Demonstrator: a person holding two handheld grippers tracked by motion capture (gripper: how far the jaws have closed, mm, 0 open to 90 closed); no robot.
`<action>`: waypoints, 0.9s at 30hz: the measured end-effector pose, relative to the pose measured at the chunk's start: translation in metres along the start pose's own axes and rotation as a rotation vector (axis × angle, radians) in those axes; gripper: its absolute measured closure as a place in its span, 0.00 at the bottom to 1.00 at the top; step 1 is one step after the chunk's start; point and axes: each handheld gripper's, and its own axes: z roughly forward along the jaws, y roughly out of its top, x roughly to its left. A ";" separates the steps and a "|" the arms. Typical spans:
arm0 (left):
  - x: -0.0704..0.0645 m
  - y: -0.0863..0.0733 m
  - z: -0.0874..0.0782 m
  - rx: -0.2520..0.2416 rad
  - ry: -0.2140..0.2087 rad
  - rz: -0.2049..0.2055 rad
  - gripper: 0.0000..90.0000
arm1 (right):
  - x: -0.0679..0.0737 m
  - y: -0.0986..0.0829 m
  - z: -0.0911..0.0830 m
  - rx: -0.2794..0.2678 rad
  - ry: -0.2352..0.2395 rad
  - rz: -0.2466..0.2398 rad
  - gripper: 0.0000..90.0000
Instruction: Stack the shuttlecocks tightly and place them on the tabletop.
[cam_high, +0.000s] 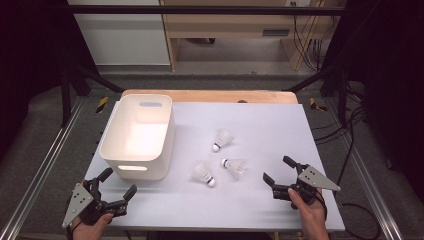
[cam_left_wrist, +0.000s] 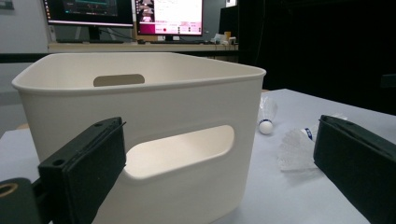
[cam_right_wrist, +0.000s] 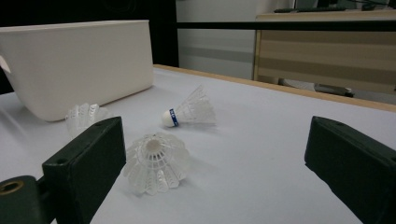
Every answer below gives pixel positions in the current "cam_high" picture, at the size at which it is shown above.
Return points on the person's left hand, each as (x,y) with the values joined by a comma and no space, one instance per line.
(88,231)

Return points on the light wooden desk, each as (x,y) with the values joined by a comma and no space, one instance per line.
(226,23)

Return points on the white power strip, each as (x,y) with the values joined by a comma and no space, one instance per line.
(298,2)

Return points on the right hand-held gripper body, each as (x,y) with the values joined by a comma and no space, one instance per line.
(313,178)

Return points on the wooden table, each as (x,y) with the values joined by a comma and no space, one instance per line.
(213,96)

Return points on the black caster wheel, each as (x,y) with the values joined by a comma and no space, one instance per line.
(212,40)

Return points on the white table sheet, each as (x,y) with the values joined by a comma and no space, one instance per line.
(253,126)

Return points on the person's right hand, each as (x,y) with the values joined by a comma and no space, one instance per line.
(313,215)

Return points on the aluminium floor rail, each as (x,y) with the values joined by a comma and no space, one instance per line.
(40,176)
(370,186)

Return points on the black frame leg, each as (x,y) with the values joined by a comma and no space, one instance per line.
(343,96)
(65,96)

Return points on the white shuttlecock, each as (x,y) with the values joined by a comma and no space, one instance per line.
(203,173)
(222,138)
(236,167)

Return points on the white cabinet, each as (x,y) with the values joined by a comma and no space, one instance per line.
(123,40)

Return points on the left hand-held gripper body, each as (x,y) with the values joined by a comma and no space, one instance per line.
(80,200)

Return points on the black curtain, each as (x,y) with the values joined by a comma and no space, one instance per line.
(30,66)
(393,83)

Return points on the black horizontal frame bar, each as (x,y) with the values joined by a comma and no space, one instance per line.
(200,10)

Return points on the white plastic storage bin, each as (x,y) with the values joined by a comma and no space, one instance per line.
(140,140)

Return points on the yellow black floor tape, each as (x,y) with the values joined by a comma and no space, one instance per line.
(102,104)
(314,104)

